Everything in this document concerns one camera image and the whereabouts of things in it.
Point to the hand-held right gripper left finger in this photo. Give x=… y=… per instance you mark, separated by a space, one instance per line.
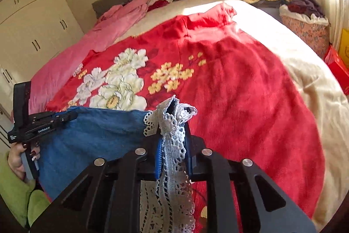
x=157 y=160

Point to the dark red garment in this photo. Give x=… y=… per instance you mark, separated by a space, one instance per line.
x=159 y=3

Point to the person's left forearm green sleeve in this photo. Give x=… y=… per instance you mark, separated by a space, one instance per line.
x=16 y=194

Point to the cream wardrobe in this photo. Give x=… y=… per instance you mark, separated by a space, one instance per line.
x=32 y=20

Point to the person's left hand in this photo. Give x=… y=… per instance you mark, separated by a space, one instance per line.
x=15 y=160

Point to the purple clothes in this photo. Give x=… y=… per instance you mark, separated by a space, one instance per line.
x=306 y=6

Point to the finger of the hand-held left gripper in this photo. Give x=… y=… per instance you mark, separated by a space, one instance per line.
x=65 y=117

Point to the red box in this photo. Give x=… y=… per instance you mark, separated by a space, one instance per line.
x=338 y=69

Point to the yellow bag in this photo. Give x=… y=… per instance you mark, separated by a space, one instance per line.
x=345 y=42

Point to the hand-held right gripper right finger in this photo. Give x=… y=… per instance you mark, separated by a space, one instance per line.
x=190 y=162

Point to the red floral blanket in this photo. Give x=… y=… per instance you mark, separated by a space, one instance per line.
x=231 y=85

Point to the floral laundry basket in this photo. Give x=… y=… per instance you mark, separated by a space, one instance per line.
x=308 y=31

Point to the pink quilt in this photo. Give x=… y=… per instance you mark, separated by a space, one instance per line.
x=95 y=36

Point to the blue denim pants lace trim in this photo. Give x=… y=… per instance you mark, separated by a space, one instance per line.
x=95 y=134

